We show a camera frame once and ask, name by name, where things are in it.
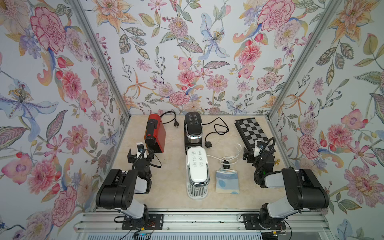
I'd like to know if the red coffee machine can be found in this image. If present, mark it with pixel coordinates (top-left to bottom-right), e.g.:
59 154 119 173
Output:
144 114 166 153

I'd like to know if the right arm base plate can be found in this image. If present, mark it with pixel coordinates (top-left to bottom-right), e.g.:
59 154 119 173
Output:
239 214 287 231

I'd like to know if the white power cable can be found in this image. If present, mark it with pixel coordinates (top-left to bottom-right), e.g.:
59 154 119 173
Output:
206 143 243 170

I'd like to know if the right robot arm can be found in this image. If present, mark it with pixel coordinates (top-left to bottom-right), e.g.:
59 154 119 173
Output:
241 148 330 230

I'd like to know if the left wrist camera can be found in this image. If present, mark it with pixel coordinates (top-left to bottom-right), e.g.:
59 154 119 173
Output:
137 143 147 159

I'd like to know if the white coffee machine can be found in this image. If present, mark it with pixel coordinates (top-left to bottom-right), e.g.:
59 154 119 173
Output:
186 147 210 200

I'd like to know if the red machine black cable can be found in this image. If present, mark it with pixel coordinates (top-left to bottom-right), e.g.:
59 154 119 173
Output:
159 110 180 128

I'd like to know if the blue striped cloth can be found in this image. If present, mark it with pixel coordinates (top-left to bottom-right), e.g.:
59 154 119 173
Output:
215 169 240 194

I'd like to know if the black coffee machine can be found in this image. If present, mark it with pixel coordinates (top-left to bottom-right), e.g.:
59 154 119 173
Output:
184 112 203 152

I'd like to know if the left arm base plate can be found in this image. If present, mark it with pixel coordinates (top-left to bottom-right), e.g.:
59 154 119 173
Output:
122 214 164 231

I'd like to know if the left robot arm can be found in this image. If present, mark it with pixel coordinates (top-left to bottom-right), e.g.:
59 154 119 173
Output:
96 149 155 221

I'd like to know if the black power cable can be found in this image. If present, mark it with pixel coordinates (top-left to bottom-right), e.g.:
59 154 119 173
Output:
201 116 230 149

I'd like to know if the black white chessboard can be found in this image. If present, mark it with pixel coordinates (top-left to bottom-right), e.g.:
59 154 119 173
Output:
235 118 272 152

